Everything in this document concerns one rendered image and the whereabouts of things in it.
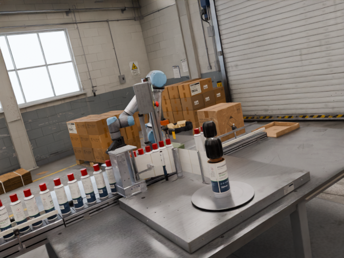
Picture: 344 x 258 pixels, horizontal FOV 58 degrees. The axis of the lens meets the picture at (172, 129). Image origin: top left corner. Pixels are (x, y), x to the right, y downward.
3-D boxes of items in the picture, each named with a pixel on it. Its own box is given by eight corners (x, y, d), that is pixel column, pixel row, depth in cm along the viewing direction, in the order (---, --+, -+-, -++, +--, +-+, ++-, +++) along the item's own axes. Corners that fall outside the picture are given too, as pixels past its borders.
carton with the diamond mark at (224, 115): (221, 143, 255) (215, 110, 250) (202, 140, 275) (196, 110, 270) (245, 132, 271) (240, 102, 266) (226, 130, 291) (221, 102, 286)
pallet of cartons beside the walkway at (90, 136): (145, 154, 590) (134, 109, 572) (109, 171, 534) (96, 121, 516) (110, 151, 676) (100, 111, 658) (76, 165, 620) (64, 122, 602)
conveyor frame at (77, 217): (65, 227, 165) (62, 219, 164) (60, 220, 174) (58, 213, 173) (267, 137, 250) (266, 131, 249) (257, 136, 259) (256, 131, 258)
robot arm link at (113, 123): (117, 116, 223) (106, 119, 221) (121, 131, 225) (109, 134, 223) (116, 115, 230) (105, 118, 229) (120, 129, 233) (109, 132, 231)
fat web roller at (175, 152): (179, 179, 185) (173, 150, 181) (175, 178, 189) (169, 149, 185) (185, 176, 187) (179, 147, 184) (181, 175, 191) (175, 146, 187)
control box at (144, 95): (139, 114, 196) (132, 85, 193) (142, 110, 213) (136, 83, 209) (155, 111, 196) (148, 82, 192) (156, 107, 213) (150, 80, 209)
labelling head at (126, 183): (126, 198, 173) (115, 155, 167) (116, 193, 183) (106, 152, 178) (147, 189, 180) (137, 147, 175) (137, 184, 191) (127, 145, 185)
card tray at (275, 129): (277, 137, 245) (276, 132, 244) (251, 135, 266) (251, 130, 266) (299, 127, 260) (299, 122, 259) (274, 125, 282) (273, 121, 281)
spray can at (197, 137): (200, 157, 217) (195, 130, 213) (196, 156, 221) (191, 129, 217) (206, 155, 220) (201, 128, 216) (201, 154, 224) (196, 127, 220)
